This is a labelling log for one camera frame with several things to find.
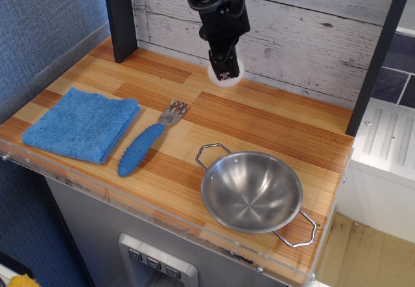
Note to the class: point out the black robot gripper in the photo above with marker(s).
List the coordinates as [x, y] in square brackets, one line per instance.
[223, 23]

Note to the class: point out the white egg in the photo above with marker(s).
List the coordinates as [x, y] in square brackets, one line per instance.
[227, 82]

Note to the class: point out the blue folded cloth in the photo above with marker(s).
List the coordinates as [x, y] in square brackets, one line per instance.
[83, 126]

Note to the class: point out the clear acrylic table edge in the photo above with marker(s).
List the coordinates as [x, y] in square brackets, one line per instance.
[96, 214]

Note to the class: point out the white ribbed box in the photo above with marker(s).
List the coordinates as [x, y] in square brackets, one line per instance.
[378, 184]

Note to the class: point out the grey button panel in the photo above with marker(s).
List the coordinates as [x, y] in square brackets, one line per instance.
[147, 265]

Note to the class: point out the yellow object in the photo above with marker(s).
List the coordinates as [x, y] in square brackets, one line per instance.
[22, 281]

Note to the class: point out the dark grey left post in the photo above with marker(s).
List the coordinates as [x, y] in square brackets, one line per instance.
[122, 28]

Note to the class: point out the dark grey post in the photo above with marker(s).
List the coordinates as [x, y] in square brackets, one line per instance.
[385, 39]
[122, 28]

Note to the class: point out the blue handled metal fork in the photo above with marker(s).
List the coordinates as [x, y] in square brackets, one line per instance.
[138, 148]

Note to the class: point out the steel bowl with handles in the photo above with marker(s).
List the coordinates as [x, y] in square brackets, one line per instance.
[253, 192]

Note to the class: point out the dark grey right post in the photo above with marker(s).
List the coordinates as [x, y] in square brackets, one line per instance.
[385, 39]

